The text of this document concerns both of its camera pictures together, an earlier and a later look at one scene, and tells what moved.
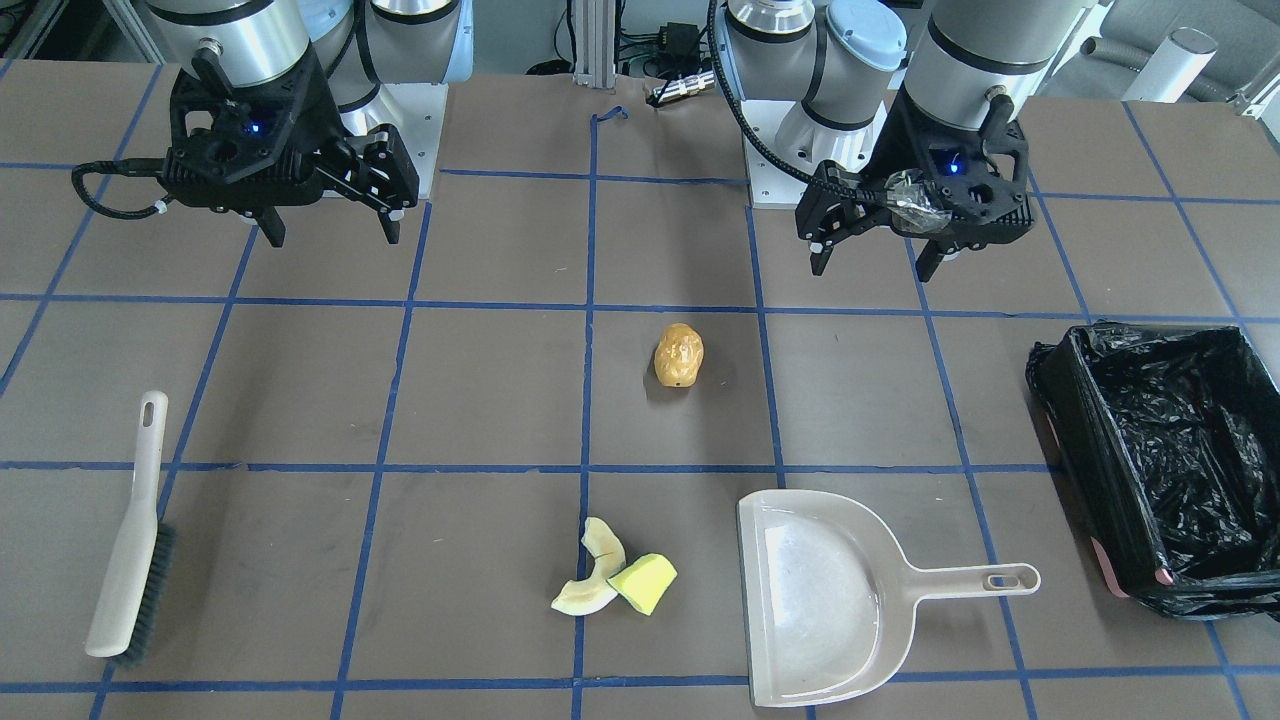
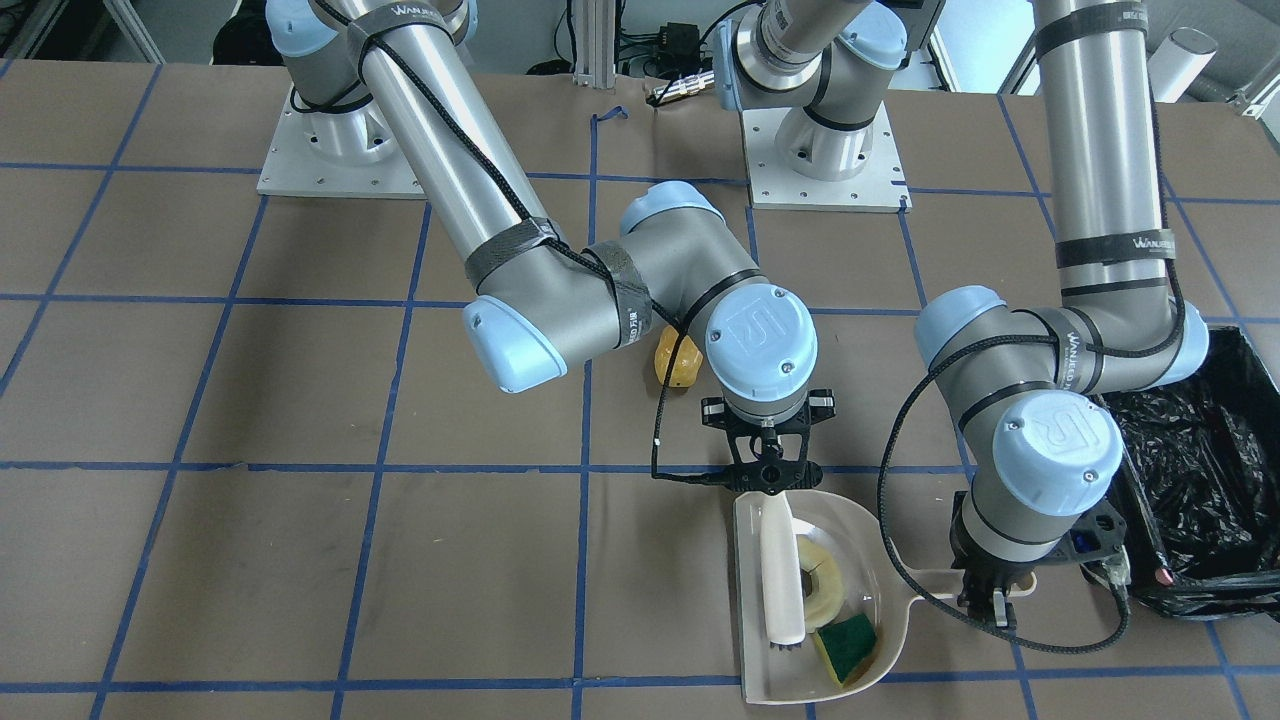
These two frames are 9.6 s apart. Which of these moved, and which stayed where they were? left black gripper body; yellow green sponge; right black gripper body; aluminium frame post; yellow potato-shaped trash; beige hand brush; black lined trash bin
Moved: left black gripper body; beige hand brush; right black gripper body; yellow green sponge
Stayed: aluminium frame post; black lined trash bin; yellow potato-shaped trash
